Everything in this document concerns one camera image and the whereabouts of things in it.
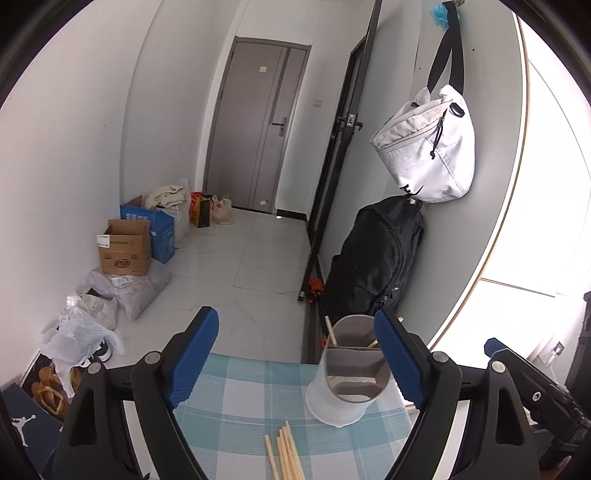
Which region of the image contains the white waist bag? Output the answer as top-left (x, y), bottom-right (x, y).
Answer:
top-left (369, 2), bottom-right (476, 204)

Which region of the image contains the person's right hand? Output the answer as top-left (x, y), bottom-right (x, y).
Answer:
top-left (539, 455), bottom-right (575, 480)

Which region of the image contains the grey entrance door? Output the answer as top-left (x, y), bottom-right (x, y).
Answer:
top-left (204, 37), bottom-right (312, 216)

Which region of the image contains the teal plaid tablecloth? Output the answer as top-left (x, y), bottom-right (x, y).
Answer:
top-left (122, 353), bottom-right (428, 480)

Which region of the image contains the navy shoe box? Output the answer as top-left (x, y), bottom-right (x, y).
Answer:
top-left (0, 383), bottom-right (70, 480)

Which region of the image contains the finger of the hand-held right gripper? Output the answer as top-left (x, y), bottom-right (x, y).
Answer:
top-left (484, 338), bottom-right (561, 402)

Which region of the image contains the brown cardboard box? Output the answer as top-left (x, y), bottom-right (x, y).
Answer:
top-left (97, 219), bottom-right (153, 277)

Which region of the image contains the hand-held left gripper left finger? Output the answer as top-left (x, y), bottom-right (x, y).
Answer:
top-left (53, 307), bottom-right (220, 480)

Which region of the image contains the black and white sneaker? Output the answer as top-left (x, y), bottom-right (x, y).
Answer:
top-left (87, 339), bottom-right (114, 366)

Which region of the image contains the black backpack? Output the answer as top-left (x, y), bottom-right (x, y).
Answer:
top-left (321, 195), bottom-right (426, 334)

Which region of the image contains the blue cardboard box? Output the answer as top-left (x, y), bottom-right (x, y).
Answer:
top-left (121, 196), bottom-right (176, 265)

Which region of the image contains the clear plastic bag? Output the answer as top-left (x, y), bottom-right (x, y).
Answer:
top-left (41, 307), bottom-right (126, 398)

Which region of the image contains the white parcel bag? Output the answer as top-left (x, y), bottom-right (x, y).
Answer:
top-left (66, 291), bottom-right (119, 331)

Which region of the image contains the white plastic sack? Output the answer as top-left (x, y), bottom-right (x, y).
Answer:
top-left (159, 178), bottom-right (192, 248)

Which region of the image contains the grey parcel bag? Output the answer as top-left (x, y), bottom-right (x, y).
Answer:
top-left (84, 265), bottom-right (171, 322)

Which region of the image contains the beige folded cloth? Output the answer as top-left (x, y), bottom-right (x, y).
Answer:
top-left (145, 185), bottom-right (188, 212)

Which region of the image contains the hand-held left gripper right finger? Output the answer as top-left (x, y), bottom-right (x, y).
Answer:
top-left (373, 307), bottom-right (541, 480)

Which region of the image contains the red and yellow bag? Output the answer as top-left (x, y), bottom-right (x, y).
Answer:
top-left (190, 192), bottom-right (213, 229)

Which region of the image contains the beige tote bag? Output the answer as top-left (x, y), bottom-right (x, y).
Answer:
top-left (211, 194), bottom-right (236, 226)

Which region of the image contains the white round utensil holder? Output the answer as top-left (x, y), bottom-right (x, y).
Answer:
top-left (305, 315), bottom-right (393, 428)

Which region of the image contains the black metal door frame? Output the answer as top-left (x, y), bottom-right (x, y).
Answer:
top-left (299, 0), bottom-right (385, 304)

